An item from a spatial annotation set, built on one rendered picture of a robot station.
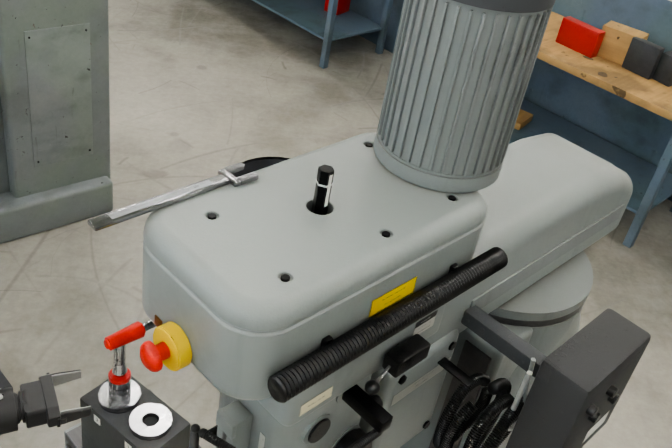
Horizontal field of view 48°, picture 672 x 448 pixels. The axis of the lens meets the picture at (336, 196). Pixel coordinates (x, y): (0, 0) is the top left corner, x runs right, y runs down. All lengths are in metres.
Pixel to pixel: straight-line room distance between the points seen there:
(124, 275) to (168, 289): 2.84
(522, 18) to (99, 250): 3.18
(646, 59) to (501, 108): 3.75
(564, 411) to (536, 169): 0.54
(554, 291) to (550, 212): 0.20
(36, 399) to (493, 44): 1.16
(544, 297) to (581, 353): 0.37
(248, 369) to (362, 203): 0.29
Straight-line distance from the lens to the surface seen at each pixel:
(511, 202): 1.40
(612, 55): 4.92
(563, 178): 1.53
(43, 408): 1.69
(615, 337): 1.24
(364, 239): 0.98
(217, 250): 0.93
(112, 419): 1.74
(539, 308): 1.51
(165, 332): 0.97
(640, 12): 5.36
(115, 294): 3.71
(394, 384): 1.25
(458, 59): 1.02
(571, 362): 1.17
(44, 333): 3.55
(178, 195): 1.01
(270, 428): 1.18
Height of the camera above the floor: 2.47
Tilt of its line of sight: 33 degrees down
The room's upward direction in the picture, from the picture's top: 10 degrees clockwise
